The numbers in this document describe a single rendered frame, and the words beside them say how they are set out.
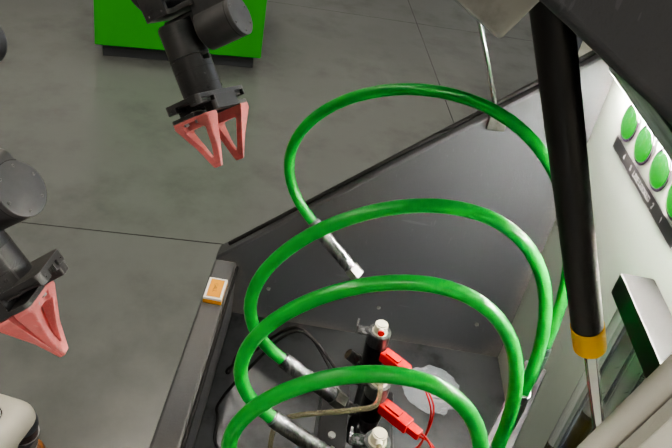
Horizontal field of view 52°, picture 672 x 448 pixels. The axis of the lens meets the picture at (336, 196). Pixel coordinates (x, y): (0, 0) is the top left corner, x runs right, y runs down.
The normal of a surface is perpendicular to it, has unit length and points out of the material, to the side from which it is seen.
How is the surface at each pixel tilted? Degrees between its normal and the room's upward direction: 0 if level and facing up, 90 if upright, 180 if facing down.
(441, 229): 90
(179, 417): 0
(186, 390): 0
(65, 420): 0
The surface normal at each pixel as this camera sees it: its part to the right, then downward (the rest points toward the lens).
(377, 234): -0.07, 0.54
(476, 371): 0.16, -0.82
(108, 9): 0.17, 0.57
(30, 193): 0.85, -0.31
